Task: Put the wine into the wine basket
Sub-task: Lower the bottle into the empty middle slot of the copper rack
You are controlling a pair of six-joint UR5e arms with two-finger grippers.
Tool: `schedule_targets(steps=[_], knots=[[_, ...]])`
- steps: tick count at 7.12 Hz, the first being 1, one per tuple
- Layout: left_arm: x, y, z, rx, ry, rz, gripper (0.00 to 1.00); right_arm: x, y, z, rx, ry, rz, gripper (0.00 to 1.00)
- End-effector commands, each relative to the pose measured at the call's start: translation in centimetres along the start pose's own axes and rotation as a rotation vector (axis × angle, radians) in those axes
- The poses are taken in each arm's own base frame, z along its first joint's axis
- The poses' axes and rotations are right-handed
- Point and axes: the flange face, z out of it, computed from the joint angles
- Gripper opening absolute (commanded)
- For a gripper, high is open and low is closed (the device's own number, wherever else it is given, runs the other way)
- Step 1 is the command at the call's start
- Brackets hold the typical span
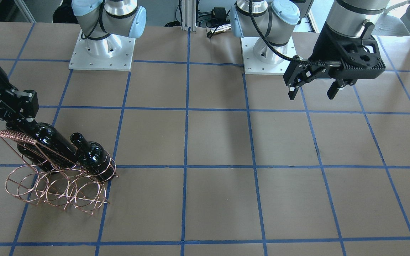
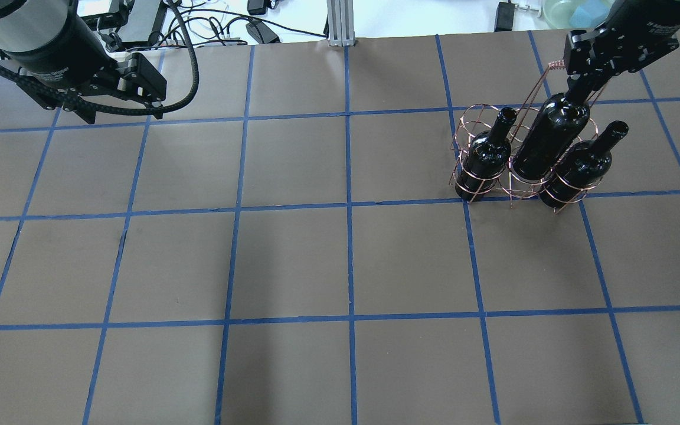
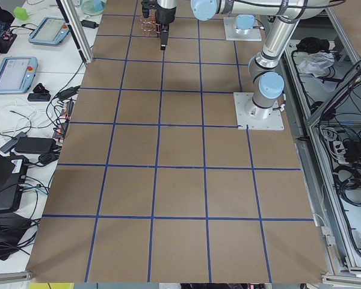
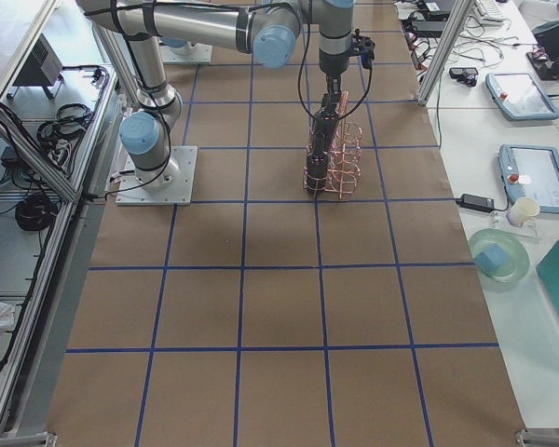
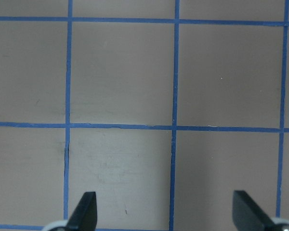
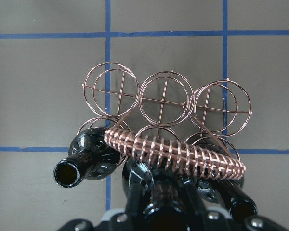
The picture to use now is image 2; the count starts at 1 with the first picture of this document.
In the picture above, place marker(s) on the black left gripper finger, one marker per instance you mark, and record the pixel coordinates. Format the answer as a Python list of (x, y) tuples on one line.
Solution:
[(82, 109), (149, 85)]

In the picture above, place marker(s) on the dark wine bottle in basket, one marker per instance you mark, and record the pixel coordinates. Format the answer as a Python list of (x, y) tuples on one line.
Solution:
[(486, 158)]

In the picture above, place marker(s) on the copper wire wine basket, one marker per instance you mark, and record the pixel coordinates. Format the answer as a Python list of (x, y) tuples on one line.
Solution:
[(480, 117)]

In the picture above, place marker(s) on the blue foam cube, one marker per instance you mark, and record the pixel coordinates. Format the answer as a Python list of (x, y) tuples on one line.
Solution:
[(589, 14)]

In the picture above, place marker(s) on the black power adapter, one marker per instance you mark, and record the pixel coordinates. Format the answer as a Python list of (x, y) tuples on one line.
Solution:
[(504, 17)]

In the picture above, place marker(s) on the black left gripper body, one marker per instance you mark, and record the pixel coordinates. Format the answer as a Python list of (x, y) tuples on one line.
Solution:
[(56, 56)]

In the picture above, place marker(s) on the dark wine bottle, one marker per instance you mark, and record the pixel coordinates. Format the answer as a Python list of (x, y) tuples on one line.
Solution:
[(486, 158), (560, 120)]

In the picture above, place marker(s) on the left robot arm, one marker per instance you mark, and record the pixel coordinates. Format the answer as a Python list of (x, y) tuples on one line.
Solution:
[(54, 8)]

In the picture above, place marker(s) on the aluminium frame post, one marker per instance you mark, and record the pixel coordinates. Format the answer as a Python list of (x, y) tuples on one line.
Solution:
[(340, 20)]

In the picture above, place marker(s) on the black power brick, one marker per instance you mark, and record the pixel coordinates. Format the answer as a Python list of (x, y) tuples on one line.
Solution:
[(261, 33)]

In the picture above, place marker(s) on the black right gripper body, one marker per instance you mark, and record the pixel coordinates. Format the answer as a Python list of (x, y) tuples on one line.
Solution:
[(654, 32)]

